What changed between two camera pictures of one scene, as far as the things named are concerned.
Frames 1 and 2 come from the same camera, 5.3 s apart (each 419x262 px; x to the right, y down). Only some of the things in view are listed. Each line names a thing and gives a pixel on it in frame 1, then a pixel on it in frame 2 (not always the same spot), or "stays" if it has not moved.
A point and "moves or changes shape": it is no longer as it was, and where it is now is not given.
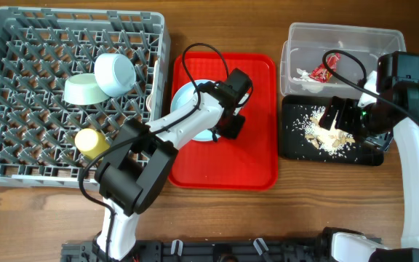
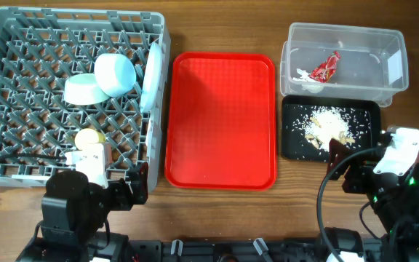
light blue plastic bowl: [114, 73] stays
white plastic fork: [155, 88] moves or changes shape
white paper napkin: [308, 83] stays
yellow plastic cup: [91, 143] stays
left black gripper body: [233, 129] -> [117, 196]
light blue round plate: [183, 94] -> [152, 76]
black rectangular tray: [304, 138] stays
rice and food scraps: [333, 142] stays
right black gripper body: [351, 118] -> [359, 180]
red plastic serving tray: [250, 161] stays
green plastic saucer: [81, 89] stays
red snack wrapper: [321, 73] stays
